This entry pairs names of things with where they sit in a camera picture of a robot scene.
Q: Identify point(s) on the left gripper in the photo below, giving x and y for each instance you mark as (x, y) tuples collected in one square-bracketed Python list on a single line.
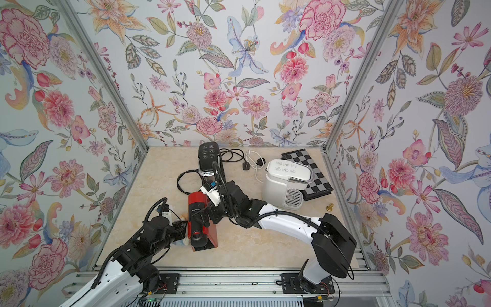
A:
[(179, 227)]

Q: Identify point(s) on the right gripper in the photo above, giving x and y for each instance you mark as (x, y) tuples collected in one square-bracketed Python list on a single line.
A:
[(213, 210)]

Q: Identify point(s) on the red coffee machine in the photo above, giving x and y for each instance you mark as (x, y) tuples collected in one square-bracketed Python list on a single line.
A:
[(201, 232)]

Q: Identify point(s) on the black coffee machine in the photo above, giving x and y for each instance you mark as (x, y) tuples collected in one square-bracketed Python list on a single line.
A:
[(208, 153)]

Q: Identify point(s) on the white coffee machine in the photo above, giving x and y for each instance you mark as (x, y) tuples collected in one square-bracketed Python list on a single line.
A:
[(284, 181)]

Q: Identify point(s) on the blue striped cloth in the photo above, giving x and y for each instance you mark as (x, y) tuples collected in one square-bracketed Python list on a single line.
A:
[(183, 242)]

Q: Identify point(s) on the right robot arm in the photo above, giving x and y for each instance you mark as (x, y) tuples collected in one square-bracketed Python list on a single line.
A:
[(332, 243)]

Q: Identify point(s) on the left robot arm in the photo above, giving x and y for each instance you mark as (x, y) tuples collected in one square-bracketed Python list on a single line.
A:
[(128, 271)]

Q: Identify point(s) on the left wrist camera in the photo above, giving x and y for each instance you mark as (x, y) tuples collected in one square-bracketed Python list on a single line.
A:
[(165, 213)]

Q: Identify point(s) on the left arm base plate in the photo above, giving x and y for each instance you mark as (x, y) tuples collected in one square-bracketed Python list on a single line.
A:
[(167, 283)]

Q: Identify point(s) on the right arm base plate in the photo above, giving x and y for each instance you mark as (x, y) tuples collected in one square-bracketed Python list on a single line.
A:
[(292, 283)]

